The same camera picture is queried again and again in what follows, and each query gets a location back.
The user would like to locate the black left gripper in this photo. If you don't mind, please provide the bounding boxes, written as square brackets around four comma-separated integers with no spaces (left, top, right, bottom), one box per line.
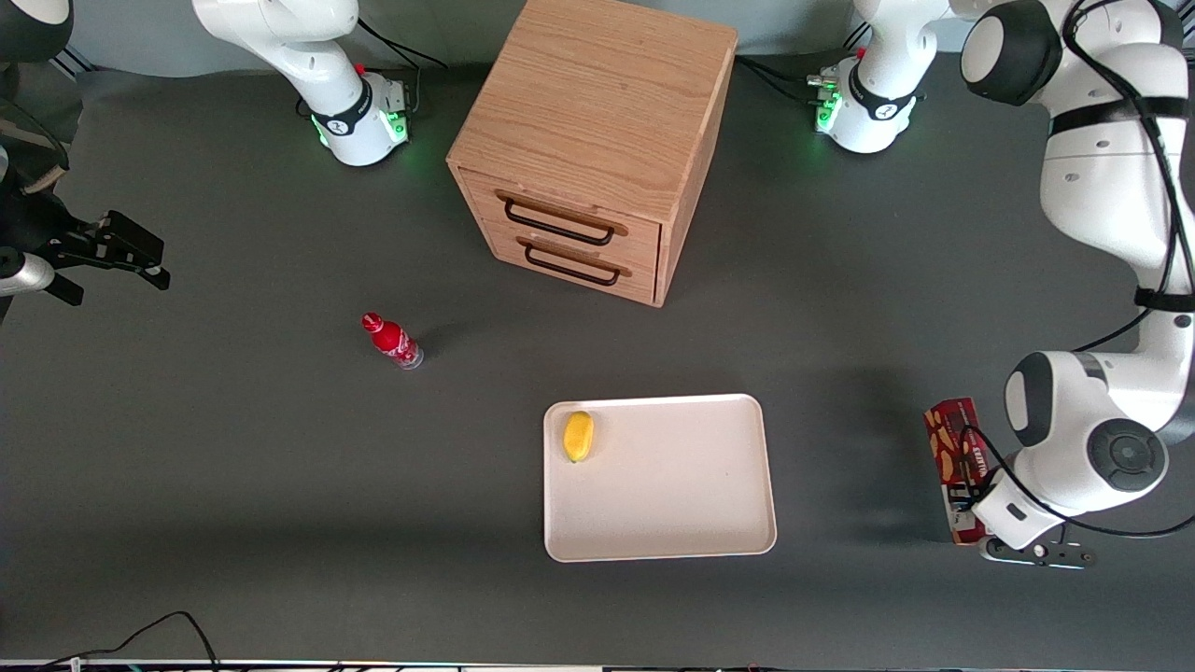
[947,469,1000,546]

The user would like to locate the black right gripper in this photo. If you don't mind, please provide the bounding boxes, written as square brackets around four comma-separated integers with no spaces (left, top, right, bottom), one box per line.
[0,194,173,308]

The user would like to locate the red cookie box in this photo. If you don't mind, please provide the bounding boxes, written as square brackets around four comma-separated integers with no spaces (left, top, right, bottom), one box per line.
[922,397,996,548]

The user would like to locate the cream plastic tray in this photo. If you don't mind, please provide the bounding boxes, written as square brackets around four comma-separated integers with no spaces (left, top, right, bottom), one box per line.
[541,392,779,565]

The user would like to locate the red soda bottle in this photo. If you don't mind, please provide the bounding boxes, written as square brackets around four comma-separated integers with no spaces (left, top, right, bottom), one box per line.
[360,311,425,372]

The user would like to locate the narrow wooden drawer front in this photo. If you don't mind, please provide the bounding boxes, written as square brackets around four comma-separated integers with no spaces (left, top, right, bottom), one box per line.
[484,222,661,307]

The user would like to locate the yellow mango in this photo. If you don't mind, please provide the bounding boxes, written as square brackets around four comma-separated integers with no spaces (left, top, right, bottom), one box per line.
[561,410,597,465]

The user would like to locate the wide wooden drawer front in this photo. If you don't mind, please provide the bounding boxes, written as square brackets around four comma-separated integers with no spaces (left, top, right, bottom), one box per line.
[457,168,664,273]

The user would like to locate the wooden drawer cabinet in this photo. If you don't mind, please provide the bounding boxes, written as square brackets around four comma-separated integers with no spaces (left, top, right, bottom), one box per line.
[445,0,739,310]

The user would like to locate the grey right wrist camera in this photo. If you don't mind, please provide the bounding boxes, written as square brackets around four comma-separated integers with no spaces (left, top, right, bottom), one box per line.
[0,249,56,299]

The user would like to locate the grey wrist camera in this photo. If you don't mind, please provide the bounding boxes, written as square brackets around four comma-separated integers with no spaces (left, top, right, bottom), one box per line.
[0,249,56,299]
[978,538,1099,570]

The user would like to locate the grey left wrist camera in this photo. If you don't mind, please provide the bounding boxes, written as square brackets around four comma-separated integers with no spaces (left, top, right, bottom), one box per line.
[978,538,1099,570]

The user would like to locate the black cable on table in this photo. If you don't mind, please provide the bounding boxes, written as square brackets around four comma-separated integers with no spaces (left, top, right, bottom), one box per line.
[37,610,221,672]

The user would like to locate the black right arm base cables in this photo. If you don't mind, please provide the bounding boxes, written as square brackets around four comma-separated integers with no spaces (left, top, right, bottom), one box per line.
[355,17,451,120]

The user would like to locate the black arm base cables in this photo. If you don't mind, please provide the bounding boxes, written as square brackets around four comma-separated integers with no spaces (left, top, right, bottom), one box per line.
[355,17,451,120]
[736,28,874,105]

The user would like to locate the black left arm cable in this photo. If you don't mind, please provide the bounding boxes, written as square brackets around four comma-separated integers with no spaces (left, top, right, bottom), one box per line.
[957,0,1195,541]

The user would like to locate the short black drawer handle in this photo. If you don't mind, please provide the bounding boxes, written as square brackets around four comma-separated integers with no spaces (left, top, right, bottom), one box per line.
[515,235,634,288]

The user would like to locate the black left arm base cables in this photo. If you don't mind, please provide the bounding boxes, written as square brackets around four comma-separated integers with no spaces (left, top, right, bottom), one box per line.
[736,28,874,105]

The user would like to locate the long black drawer handle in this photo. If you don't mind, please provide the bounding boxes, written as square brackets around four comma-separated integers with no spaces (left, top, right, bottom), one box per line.
[494,189,630,248]

